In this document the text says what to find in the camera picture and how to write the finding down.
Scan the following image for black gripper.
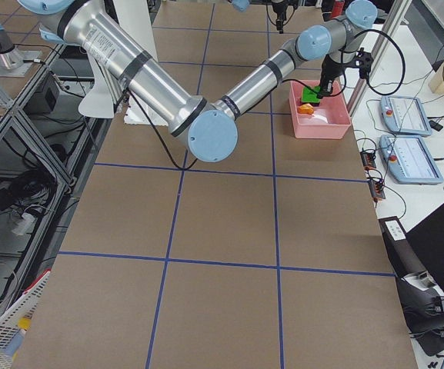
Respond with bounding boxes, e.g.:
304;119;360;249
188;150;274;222
316;55;345;98
270;0;289;32

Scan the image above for green block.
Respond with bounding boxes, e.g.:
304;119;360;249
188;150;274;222
300;86;321;107

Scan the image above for orange block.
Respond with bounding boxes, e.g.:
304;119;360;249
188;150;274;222
297;103;315;115

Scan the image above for pink plastic box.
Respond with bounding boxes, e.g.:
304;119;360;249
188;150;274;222
289;81;352;140

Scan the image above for red bottle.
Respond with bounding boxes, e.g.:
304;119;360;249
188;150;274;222
329;0;345;19

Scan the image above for upper teach pendant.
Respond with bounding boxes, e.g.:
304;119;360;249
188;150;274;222
379;95;432;137

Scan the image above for teach pendant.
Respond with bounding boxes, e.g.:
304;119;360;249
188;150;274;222
379;135;444;185
379;95;432;137

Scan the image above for orange black connector strip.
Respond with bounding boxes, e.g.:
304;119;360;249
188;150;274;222
360;150;386;204

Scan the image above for lower teach pendant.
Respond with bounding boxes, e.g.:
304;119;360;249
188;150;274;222
379;135;444;185

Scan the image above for black laptop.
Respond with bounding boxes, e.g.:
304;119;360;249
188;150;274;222
396;203;444;356

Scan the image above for white plastic basket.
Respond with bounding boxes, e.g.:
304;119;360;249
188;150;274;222
0;268;51;368

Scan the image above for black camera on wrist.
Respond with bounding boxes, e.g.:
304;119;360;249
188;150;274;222
355;48;373;80

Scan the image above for aluminium frame post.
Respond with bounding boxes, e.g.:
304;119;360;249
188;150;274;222
347;0;412;116

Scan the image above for white camera stand pillar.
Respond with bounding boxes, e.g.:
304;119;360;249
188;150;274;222
78;0;183;128

